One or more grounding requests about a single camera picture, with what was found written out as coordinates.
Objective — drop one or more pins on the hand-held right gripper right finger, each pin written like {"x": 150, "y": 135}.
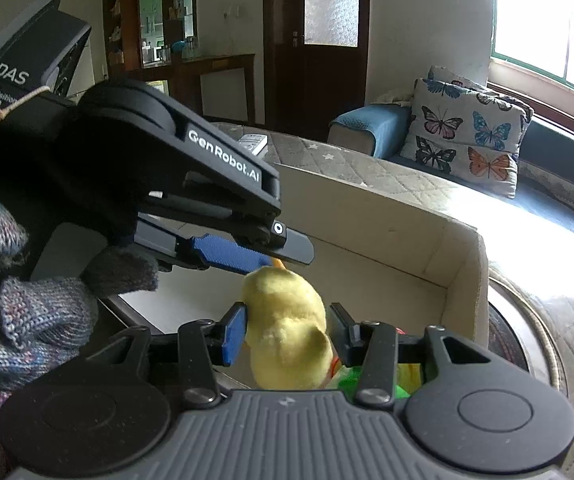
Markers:
{"x": 344, "y": 330}

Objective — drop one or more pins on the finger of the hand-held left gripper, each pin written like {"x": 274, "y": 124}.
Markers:
{"x": 232, "y": 256}
{"x": 297, "y": 247}

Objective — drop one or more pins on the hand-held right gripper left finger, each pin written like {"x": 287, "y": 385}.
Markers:
{"x": 234, "y": 332}

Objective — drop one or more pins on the green plastic toy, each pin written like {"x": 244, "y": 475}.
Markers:
{"x": 352, "y": 381}

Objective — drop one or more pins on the yellow plush duck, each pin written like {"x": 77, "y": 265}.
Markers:
{"x": 287, "y": 325}

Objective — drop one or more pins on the grey cardboard box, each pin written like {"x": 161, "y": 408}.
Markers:
{"x": 367, "y": 240}

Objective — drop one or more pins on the yellow toy fruit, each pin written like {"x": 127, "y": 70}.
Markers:
{"x": 411, "y": 376}

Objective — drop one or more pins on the person's left hand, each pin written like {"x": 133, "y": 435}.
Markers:
{"x": 32, "y": 320}

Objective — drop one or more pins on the white remote control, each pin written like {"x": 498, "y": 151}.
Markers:
{"x": 253, "y": 143}

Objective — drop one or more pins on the dark wooden cabinet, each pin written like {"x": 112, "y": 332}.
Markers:
{"x": 217, "y": 80}

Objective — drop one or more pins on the blue sofa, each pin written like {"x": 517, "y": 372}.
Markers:
{"x": 362, "y": 125}

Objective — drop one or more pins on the round black hotplate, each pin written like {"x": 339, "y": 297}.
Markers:
{"x": 507, "y": 330}

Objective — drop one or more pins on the dark wooden door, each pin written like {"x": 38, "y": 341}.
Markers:
{"x": 287, "y": 60}

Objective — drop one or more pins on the butterfly print pillow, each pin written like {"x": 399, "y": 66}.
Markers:
{"x": 467, "y": 82}
{"x": 462, "y": 135}

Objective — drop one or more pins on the green framed window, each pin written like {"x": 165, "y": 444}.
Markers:
{"x": 542, "y": 10}

